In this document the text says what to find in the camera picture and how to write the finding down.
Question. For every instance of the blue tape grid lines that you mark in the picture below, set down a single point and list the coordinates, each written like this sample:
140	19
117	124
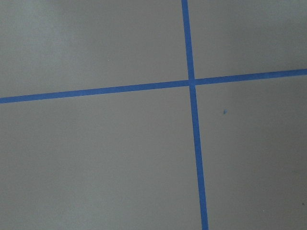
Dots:
192	82

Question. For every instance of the brown paper table cover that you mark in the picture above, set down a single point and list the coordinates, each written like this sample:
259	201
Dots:
126	161

